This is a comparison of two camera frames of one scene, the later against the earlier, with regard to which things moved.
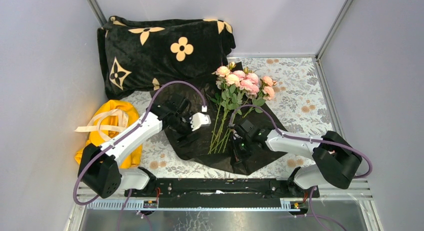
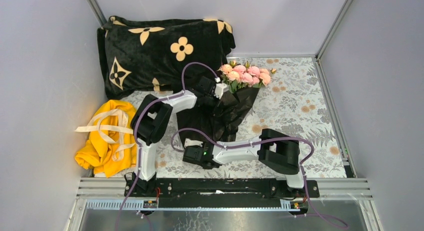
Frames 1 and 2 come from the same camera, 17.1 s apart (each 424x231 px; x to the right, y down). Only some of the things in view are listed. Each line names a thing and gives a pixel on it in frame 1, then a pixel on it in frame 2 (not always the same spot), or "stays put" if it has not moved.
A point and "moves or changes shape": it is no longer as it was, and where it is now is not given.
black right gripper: (237, 157) to (203, 144)
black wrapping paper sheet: (215, 116) moves or changes shape
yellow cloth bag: (112, 116) stays put
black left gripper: (189, 130) to (216, 101)
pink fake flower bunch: (238, 92) moves or changes shape
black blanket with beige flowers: (137, 55) stays put
